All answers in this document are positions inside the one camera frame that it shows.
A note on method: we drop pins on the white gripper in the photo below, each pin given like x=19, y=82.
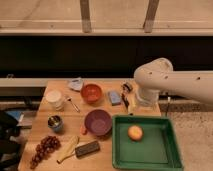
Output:
x=145, y=97

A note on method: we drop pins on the red yellow apple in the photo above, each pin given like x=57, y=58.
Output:
x=135, y=132

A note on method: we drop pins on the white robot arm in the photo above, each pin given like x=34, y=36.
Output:
x=158, y=75

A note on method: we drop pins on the white paper cup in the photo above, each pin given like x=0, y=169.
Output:
x=55, y=99

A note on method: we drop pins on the blue sponge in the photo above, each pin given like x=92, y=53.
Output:
x=114, y=98

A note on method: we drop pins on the purple bowl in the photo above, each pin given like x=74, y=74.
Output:
x=98, y=122

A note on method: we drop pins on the green plastic tray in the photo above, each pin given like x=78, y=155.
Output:
x=156, y=151

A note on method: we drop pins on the orange bowl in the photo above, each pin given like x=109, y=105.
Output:
x=91, y=93

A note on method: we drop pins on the small orange carrot piece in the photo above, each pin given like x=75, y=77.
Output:
x=83, y=130

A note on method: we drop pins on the metal spoon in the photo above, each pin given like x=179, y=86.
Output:
x=68, y=98

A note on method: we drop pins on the dark grey sponge block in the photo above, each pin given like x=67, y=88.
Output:
x=87, y=149

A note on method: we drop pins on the yellow banana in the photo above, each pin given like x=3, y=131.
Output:
x=67, y=149

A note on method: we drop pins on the bunch of red grapes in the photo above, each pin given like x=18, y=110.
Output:
x=46, y=146

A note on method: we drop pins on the dark chair at left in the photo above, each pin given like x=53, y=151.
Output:
x=8, y=149

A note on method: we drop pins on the right metal window post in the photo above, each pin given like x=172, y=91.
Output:
x=150, y=15

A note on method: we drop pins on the metal window post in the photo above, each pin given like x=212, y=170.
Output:
x=85, y=16
x=150, y=15

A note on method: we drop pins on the left metal window post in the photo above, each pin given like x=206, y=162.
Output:
x=85, y=16

